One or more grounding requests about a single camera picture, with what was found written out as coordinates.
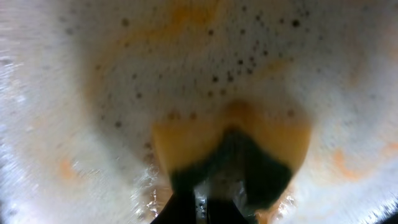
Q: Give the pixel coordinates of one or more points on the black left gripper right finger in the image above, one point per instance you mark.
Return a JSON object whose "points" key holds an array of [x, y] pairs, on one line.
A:
{"points": [[223, 212]]}

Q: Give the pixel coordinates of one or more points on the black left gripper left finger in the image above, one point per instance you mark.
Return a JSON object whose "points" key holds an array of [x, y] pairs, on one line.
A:
{"points": [[180, 209]]}

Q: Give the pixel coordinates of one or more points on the green and yellow sponge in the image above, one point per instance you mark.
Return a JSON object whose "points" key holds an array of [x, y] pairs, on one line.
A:
{"points": [[243, 149]]}

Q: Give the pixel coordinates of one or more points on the rectangular soapy baking tray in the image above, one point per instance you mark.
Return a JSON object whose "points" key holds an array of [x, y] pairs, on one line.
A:
{"points": [[84, 82]]}

